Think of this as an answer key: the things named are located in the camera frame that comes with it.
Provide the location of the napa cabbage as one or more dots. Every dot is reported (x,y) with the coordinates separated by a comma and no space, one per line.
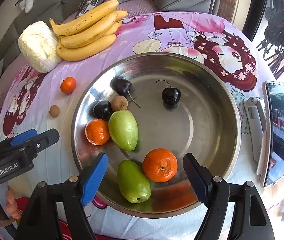
(38,45)

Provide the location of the small mandarin orange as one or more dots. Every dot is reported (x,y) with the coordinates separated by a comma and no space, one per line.
(68,85)

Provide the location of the green mango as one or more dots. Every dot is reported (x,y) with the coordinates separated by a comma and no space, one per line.
(123,129)
(133,184)

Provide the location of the top spotted banana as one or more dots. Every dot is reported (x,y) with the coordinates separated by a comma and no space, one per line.
(86,20)

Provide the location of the medium mandarin orange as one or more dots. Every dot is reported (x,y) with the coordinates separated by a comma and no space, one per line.
(160,165)

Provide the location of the person left hand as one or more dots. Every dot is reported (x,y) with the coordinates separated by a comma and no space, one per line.
(8,206)

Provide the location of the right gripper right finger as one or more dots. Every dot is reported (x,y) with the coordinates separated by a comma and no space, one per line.
(250,219)

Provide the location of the dark cherry long stem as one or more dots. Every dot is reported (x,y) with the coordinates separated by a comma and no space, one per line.
(171,96)

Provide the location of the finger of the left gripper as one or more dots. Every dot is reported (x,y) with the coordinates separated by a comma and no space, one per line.
(19,139)
(41,142)

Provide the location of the smartphone on stand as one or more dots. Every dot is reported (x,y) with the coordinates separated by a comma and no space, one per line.
(274,106)

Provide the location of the dark cherry without stem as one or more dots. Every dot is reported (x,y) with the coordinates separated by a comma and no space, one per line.
(103,110)

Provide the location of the dark cherry with stem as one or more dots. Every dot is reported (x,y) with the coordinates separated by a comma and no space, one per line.
(122,87)

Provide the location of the white phone stand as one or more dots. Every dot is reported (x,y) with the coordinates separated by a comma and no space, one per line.
(256,115)

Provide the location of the pink cartoon print bedsheet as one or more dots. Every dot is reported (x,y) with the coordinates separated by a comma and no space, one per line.
(26,100)

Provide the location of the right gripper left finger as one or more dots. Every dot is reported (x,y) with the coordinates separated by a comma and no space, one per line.
(40,217)

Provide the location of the bottom banana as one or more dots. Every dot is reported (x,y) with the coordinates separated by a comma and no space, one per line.
(78,54)

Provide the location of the grey sofa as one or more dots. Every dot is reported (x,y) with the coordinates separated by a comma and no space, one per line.
(42,10)

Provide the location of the stainless steel bowl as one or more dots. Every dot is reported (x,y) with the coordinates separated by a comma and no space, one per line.
(206,123)

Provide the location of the large mandarin orange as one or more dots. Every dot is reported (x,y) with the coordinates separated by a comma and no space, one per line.
(97,132)

